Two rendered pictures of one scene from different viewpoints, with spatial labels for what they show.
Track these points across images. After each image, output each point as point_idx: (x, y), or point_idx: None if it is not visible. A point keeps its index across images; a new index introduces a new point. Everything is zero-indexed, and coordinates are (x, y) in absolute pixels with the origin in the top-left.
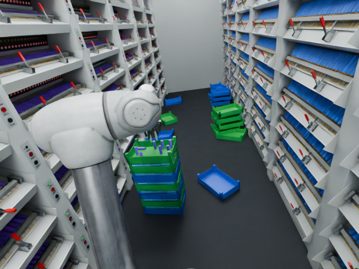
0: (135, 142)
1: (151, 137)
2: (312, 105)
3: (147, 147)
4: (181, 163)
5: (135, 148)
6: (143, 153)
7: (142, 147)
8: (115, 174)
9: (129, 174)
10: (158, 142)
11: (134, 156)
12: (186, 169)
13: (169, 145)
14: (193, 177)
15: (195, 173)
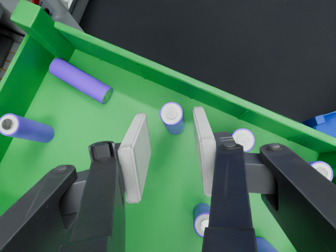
0: (27, 35)
1: (144, 182)
2: None
3: (124, 79)
4: (271, 6)
5: (13, 136)
6: (82, 149)
7: (82, 85)
8: (3, 29)
9: (66, 23)
10: (212, 99)
11: (24, 146)
12: (280, 49)
13: (279, 135)
14: (292, 100)
15: (304, 82)
